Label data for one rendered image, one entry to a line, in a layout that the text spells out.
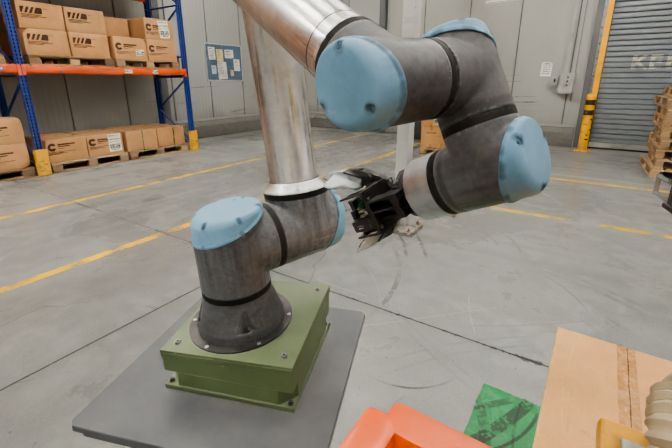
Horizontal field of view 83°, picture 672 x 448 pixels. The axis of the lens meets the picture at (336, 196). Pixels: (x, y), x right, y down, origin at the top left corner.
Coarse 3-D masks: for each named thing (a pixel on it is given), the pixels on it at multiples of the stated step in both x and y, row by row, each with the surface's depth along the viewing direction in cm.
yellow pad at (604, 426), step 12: (600, 420) 34; (600, 432) 33; (612, 432) 33; (624, 432) 33; (636, 432) 33; (600, 444) 32; (612, 444) 32; (624, 444) 31; (636, 444) 31; (648, 444) 32
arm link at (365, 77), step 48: (240, 0) 52; (288, 0) 44; (336, 0) 43; (288, 48) 46; (336, 48) 36; (384, 48) 35; (432, 48) 39; (336, 96) 38; (384, 96) 35; (432, 96) 39
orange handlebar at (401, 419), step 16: (368, 416) 20; (384, 416) 20; (400, 416) 20; (416, 416) 20; (352, 432) 19; (368, 432) 19; (384, 432) 19; (400, 432) 19; (416, 432) 19; (432, 432) 19; (448, 432) 19
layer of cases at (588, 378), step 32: (576, 352) 123; (608, 352) 123; (640, 352) 123; (576, 384) 110; (608, 384) 110; (640, 384) 110; (544, 416) 99; (576, 416) 99; (608, 416) 99; (640, 416) 99
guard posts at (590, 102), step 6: (588, 96) 754; (594, 96) 749; (588, 102) 756; (594, 102) 753; (588, 108) 758; (588, 114) 760; (582, 120) 773; (588, 120) 762; (582, 126) 772; (588, 126) 766; (582, 132) 774; (588, 132) 769; (582, 138) 775; (588, 138) 774; (582, 144) 778; (576, 150) 781; (582, 150) 780; (588, 150) 781
